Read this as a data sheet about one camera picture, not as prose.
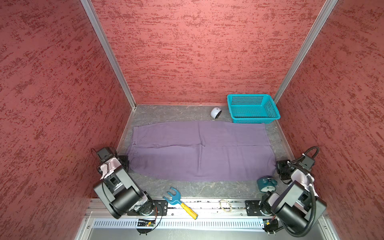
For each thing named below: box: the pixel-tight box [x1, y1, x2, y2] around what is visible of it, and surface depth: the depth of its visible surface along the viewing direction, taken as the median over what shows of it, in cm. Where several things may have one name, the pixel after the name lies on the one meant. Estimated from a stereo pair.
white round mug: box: [210, 107, 222, 119], surface depth 109 cm
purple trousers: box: [125, 121, 277, 182], surface depth 95 cm
